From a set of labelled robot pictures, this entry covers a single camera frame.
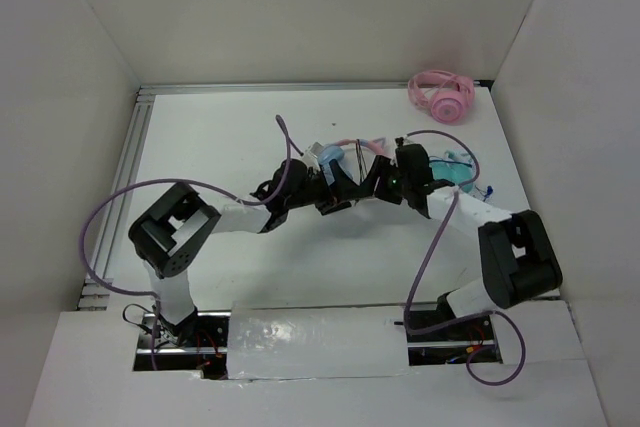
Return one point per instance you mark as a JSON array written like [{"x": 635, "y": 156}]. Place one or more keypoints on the blue pink cat-ear headphones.
[{"x": 336, "y": 151}]

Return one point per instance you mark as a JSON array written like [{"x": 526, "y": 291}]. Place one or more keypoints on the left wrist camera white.
[{"x": 311, "y": 155}]

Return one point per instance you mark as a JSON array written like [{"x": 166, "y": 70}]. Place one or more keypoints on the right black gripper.
[{"x": 376, "y": 171}]

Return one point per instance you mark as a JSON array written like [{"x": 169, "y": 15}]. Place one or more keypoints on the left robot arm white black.
[{"x": 170, "y": 233}]

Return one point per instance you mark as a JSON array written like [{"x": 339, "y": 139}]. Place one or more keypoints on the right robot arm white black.
[{"x": 517, "y": 260}]

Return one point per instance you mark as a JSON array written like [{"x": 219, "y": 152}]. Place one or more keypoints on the teal white cat-ear headphones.
[{"x": 457, "y": 167}]

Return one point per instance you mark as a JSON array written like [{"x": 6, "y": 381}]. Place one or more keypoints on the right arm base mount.
[{"x": 453, "y": 344}]

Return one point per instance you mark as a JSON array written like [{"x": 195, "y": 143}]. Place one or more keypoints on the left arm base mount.
[{"x": 204, "y": 351}]

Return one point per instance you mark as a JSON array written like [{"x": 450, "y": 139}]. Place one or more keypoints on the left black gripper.
[{"x": 344, "y": 189}]

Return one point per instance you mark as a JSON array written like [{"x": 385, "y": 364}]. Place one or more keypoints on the white sheet over base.
[{"x": 316, "y": 343}]

